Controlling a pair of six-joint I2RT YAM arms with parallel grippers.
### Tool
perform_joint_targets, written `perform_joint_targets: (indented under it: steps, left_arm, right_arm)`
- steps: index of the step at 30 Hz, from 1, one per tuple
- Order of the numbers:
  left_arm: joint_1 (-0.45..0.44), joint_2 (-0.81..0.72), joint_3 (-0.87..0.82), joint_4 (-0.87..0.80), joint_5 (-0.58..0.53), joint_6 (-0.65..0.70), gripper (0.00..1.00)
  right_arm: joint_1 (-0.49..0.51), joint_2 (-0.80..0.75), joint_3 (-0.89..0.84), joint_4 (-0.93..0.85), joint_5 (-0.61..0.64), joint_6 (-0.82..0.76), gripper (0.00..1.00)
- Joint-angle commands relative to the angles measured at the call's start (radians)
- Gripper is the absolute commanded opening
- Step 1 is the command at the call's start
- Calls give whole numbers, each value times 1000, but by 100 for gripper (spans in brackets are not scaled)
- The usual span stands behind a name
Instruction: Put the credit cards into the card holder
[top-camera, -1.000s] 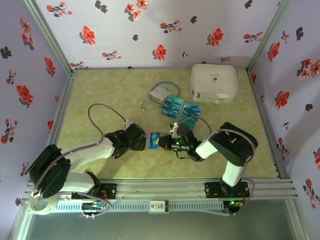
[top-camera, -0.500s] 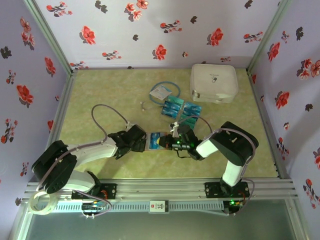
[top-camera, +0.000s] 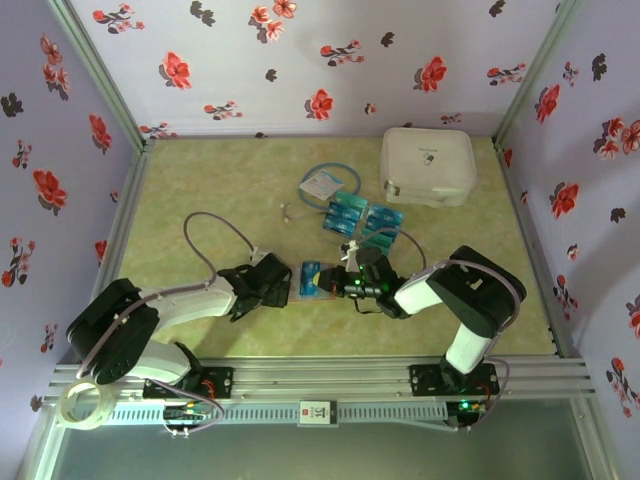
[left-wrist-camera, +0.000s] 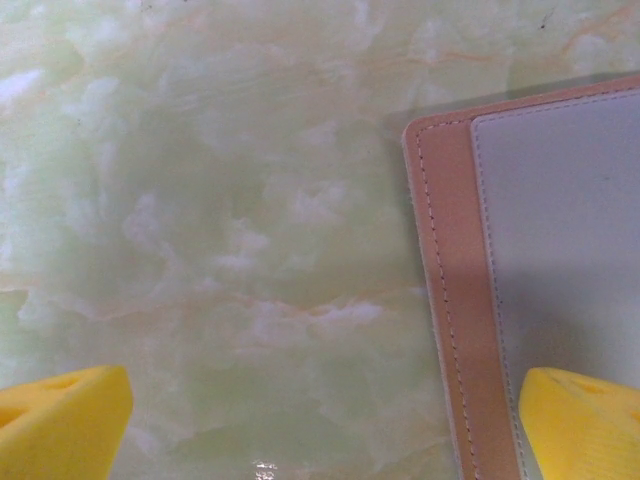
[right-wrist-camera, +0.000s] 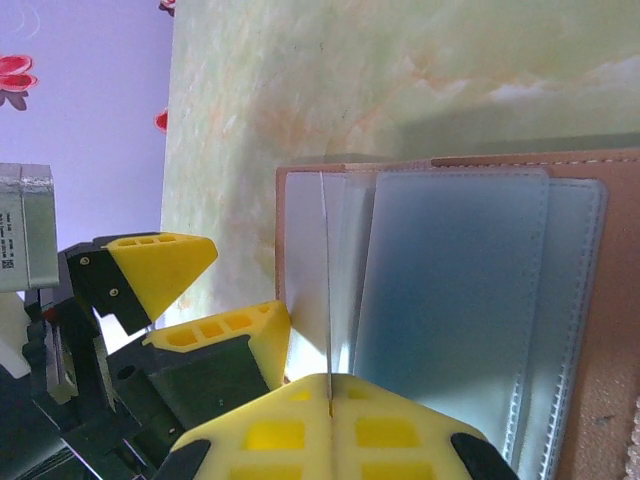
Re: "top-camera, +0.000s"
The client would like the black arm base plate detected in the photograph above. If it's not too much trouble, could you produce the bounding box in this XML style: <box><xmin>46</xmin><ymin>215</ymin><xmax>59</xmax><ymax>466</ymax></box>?
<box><xmin>408</xmin><ymin>363</ymin><xmax>500</xmax><ymax>397</ymax></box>
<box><xmin>143</xmin><ymin>367</ymin><xmax>235</xmax><ymax>400</ymax></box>

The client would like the aluminium frame post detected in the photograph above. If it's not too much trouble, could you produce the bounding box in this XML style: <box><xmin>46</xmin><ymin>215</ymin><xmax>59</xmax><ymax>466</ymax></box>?
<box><xmin>493</xmin><ymin>0</ymin><xmax>585</xmax><ymax>146</ymax></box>
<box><xmin>47</xmin><ymin>0</ymin><xmax>156</xmax><ymax>151</ymax></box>

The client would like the aluminium side rail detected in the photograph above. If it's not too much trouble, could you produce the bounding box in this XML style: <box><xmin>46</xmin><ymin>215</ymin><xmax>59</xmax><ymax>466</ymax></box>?
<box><xmin>59</xmin><ymin>142</ymin><xmax>157</xmax><ymax>364</ymax></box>
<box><xmin>492</xmin><ymin>137</ymin><xmax>577</xmax><ymax>359</ymax></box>

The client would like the blue stethoscope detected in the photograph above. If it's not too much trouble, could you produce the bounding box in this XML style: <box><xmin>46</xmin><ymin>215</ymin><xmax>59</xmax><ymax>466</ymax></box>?
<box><xmin>279</xmin><ymin>162</ymin><xmax>364</xmax><ymax>226</ymax></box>

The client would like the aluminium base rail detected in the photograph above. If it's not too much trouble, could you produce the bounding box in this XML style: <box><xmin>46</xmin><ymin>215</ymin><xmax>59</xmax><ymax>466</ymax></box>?
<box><xmin>42</xmin><ymin>355</ymin><xmax>599</xmax><ymax>407</ymax></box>

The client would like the small white display label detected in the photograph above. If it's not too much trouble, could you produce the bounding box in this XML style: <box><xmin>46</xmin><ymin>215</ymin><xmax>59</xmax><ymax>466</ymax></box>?
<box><xmin>298</xmin><ymin>398</ymin><xmax>340</xmax><ymax>428</ymax></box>

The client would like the white slotted cable duct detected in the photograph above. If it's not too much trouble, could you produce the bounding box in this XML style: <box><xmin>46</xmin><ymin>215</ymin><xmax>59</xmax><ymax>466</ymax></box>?
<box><xmin>102</xmin><ymin>402</ymin><xmax>449</xmax><ymax>426</ymax></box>

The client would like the clear tape roll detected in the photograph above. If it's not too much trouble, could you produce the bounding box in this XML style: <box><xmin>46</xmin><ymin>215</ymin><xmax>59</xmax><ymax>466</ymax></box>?
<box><xmin>58</xmin><ymin>378</ymin><xmax>114</xmax><ymax>432</ymax></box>

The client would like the brown card holder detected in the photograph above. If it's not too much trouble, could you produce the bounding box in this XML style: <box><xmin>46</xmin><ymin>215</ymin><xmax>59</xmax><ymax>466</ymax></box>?
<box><xmin>291</xmin><ymin>260</ymin><xmax>337</xmax><ymax>304</ymax></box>

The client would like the white blue paper packet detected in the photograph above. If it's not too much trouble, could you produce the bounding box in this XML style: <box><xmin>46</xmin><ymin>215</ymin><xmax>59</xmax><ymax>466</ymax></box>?
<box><xmin>298</xmin><ymin>168</ymin><xmax>346</xmax><ymax>201</ymax></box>

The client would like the white zip pouch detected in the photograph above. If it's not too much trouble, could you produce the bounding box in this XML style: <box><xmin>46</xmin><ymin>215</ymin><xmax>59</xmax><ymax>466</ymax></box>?
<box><xmin>378</xmin><ymin>127</ymin><xmax>477</xmax><ymax>207</ymax></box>

